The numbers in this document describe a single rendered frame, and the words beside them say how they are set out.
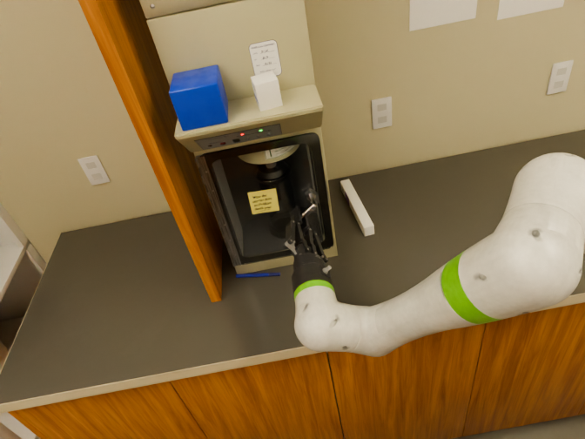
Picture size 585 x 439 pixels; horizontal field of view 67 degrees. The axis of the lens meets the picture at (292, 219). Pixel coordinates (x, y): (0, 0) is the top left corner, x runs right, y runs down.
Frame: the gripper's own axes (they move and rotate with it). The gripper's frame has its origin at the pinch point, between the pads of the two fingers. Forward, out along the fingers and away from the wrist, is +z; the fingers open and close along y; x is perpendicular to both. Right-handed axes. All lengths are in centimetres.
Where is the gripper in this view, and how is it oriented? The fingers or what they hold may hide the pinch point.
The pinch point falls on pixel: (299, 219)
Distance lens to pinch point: 120.0
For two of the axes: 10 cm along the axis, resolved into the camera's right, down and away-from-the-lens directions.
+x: -6.3, 6.4, 4.4
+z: -1.1, -6.4, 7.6
